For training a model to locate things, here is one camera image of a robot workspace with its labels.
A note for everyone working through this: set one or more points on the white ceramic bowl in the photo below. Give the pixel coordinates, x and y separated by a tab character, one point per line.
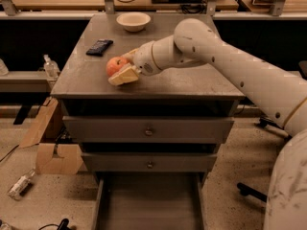
133	21

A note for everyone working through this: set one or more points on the brown cardboard box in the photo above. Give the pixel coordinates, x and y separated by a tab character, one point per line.
52	157

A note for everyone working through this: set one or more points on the wooden back desk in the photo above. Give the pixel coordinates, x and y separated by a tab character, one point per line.
91	5

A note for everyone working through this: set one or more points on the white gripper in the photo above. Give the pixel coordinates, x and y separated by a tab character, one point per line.
143	60

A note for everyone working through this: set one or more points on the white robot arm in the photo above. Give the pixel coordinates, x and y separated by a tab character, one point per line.
282	96

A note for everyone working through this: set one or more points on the clear sanitizer bottle left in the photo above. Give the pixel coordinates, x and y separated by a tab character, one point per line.
51	68

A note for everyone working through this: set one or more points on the grey drawer cabinet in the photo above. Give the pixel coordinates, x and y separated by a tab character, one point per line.
83	89

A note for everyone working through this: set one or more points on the grey open bottom drawer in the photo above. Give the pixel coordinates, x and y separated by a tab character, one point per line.
149	201

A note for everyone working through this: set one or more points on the grey middle drawer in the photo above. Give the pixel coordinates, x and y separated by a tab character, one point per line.
149	162

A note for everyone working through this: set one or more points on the red apple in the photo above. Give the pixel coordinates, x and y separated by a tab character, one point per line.
115	64

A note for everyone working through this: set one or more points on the clear plastic bottle on floor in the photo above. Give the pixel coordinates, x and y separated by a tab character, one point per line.
21	184

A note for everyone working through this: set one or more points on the grey top drawer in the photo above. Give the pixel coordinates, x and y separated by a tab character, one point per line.
88	129

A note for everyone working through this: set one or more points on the black metal stand base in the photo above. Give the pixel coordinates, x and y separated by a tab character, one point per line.
244	189

